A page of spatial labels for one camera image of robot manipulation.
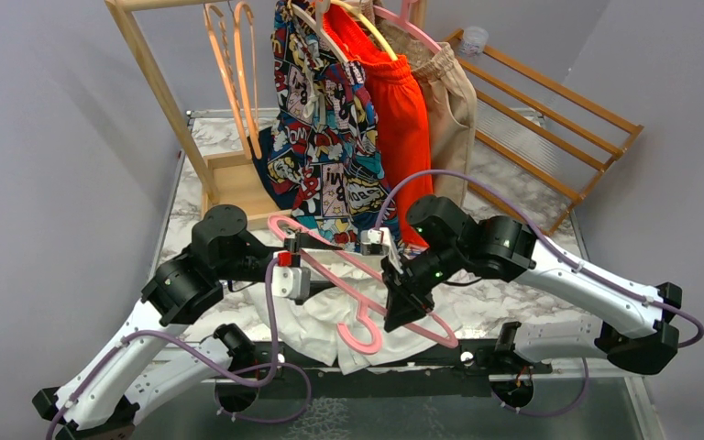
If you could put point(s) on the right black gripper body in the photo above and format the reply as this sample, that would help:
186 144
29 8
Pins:
418 276

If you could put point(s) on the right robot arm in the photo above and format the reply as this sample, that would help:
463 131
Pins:
626 323

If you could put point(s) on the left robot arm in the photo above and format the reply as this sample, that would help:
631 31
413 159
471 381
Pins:
145 363

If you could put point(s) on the comic print shorts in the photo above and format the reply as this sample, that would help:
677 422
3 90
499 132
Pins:
323 161

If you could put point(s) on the orange hanger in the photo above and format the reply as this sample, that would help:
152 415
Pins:
243 21
215 25

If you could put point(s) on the beige shorts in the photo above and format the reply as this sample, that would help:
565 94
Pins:
449 95

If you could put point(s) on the orange shorts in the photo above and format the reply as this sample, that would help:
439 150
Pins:
403 129

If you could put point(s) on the wooden hanger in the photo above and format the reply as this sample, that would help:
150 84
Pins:
315 22

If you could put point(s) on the pink hanger with beige shorts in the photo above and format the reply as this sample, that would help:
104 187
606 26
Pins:
402 20

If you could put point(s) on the yellow hanger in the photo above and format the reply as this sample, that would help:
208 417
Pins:
376 30

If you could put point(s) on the wooden clothes rack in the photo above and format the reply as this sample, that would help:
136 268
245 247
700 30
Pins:
226 178

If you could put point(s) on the wooden slatted rack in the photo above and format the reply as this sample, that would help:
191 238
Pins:
540 146

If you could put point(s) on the clear plastic cup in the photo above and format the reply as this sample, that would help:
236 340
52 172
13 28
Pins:
473 41

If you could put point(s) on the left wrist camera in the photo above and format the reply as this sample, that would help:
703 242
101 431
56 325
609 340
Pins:
290 279

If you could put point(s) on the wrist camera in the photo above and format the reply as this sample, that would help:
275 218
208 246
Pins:
379 242
290 279

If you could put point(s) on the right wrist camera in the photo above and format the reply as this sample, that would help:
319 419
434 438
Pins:
379 242

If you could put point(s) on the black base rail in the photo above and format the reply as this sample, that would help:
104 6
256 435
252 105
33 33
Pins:
475 368

